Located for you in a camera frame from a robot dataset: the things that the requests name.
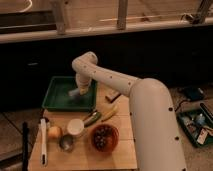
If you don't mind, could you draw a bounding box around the white cup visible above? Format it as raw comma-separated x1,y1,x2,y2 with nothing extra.
67,119,84,137

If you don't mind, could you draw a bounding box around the small metal cup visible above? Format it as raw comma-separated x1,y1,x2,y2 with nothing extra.
59,134,74,151

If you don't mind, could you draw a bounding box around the black pole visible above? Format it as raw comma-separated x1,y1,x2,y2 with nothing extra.
22,122,28,171

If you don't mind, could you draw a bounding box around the green pepper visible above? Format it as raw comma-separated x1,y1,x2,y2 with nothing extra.
84,111,102,127

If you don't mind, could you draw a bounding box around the yellow onion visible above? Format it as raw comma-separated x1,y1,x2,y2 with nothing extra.
48,126,63,139

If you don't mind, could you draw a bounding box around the green toolbox on floor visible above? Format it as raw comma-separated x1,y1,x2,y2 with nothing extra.
177,108,213,148

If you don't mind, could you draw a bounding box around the small wooden block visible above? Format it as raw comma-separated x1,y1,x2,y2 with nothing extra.
105,90,120,103

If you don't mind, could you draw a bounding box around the orange bowl with grapes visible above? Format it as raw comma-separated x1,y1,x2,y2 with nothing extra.
90,124,119,153

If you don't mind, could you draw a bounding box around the yellow banana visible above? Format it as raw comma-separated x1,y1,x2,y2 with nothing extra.
101,105,118,122

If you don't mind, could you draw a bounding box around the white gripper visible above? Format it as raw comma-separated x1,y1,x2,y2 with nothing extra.
76,74,91,95

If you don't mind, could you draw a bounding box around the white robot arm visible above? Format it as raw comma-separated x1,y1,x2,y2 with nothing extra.
71,52,187,171

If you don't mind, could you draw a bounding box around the green plastic tray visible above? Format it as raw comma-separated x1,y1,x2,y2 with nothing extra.
42,76,97,112

